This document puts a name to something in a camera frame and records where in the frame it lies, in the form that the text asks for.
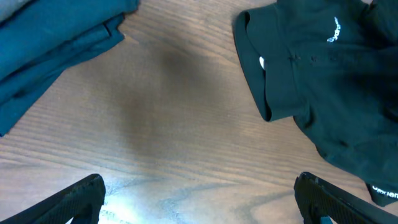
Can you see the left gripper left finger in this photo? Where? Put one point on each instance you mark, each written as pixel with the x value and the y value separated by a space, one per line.
pixel 79 203

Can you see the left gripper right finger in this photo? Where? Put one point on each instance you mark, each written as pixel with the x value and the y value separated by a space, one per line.
pixel 322 202

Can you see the black polo shirt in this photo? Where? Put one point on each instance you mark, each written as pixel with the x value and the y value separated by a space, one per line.
pixel 331 65

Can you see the navy blue folded shirt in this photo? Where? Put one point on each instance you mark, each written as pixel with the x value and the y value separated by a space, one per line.
pixel 44 38

